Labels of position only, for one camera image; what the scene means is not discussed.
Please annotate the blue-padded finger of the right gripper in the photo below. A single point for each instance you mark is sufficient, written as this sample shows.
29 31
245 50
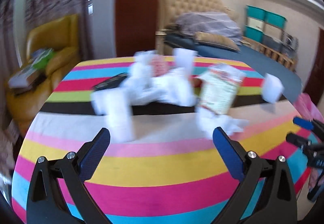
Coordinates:
305 124

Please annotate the white orange carton box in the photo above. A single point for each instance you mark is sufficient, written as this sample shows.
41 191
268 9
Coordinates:
220 85

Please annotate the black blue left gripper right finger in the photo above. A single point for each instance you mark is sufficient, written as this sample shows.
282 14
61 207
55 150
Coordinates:
265 193

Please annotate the teal storage bin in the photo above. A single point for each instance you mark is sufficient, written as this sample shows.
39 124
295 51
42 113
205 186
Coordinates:
256 12
253 34
275 19

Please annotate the dark wooden door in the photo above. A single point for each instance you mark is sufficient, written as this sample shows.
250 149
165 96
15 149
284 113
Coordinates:
314 86

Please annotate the white foam cube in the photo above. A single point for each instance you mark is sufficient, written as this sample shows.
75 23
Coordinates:
184 58
272 89

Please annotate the beige tufted headboard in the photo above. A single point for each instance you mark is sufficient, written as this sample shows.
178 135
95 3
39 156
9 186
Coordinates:
170 10

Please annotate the crumpled white plastic bag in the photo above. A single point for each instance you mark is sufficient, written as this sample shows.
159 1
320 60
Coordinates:
175 87

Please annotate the blue mattress bed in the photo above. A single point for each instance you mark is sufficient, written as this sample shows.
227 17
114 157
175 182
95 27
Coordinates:
259 62

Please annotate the small black box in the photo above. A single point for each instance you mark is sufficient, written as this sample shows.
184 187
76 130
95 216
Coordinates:
110 83

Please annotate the white tissue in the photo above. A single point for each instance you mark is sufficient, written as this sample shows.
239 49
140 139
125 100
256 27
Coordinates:
207 121

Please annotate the black white checkered bag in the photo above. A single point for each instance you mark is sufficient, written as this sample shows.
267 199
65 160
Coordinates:
289 41

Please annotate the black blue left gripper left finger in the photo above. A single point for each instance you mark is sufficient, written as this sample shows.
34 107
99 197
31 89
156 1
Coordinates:
46 203

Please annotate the striped beige pillow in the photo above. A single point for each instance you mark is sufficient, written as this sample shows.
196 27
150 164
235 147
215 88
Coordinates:
216 40

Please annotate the pink foam fruit net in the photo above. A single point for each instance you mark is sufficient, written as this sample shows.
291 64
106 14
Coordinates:
158 65

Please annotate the grey striped duvet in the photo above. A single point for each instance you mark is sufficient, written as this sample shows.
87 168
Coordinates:
209 22

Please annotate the pink lined trash bin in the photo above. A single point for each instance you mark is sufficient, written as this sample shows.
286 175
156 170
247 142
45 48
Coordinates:
307 108

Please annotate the dark red wooden pillar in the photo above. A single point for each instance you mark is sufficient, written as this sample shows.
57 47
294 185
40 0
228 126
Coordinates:
135 26

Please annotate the yellow leather armchair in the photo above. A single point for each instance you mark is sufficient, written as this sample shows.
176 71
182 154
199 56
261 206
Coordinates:
54 49

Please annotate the large white foam block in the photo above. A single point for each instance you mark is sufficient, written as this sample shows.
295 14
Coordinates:
114 106

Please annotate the wooden crib rail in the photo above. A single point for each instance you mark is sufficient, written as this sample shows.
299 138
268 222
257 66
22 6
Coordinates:
271 53

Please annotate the lace patterned curtain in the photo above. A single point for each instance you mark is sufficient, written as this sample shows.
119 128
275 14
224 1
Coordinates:
19 17

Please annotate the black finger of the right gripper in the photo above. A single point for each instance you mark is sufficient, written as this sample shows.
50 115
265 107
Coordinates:
298 141

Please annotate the books on side table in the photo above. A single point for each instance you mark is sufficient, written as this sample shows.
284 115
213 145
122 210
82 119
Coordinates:
26 80

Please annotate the striped colourful tablecloth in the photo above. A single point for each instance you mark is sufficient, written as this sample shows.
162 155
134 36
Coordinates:
171 173

